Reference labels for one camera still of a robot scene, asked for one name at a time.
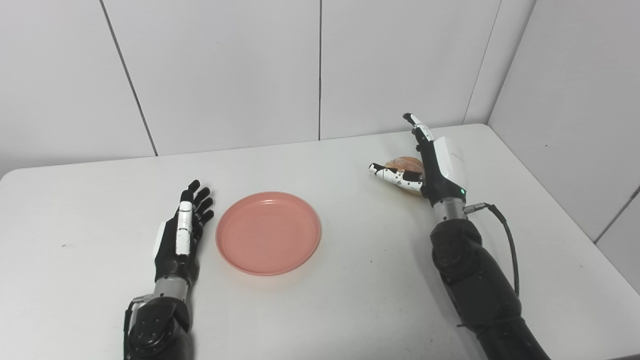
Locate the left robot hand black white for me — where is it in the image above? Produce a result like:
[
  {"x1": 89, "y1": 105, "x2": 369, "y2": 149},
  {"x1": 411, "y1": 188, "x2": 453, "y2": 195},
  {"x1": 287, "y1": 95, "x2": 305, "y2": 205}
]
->
[{"x1": 152, "y1": 179, "x2": 216, "y2": 287}]

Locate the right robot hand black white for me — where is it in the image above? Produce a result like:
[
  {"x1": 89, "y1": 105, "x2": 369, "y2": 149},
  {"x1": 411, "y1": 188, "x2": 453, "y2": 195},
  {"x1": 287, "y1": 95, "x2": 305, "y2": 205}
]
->
[{"x1": 368, "y1": 112, "x2": 469, "y2": 208}]

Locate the golden bread roll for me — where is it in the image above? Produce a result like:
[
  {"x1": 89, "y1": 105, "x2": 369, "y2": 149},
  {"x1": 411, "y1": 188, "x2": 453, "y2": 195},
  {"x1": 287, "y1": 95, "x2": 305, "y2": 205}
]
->
[{"x1": 384, "y1": 156, "x2": 425, "y2": 197}]

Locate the pink round plate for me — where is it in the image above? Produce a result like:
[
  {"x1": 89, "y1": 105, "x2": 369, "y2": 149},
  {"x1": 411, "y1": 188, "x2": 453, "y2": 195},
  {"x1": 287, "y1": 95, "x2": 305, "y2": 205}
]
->
[{"x1": 215, "y1": 191, "x2": 322, "y2": 277}]

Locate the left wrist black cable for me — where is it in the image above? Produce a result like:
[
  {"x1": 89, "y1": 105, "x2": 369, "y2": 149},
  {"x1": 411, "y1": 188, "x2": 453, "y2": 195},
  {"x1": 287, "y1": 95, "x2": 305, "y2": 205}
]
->
[{"x1": 122, "y1": 294, "x2": 153, "y2": 358}]

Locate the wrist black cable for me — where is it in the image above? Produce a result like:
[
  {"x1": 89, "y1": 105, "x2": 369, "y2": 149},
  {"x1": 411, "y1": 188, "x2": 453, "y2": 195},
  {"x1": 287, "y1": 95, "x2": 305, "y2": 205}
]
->
[
  {"x1": 464, "y1": 202, "x2": 521, "y2": 298},
  {"x1": 122, "y1": 294, "x2": 153, "y2": 358}
]

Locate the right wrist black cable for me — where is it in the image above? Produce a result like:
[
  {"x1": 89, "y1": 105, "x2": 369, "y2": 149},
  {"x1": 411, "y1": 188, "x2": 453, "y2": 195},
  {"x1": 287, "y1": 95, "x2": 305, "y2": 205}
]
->
[{"x1": 464, "y1": 202, "x2": 521, "y2": 298}]

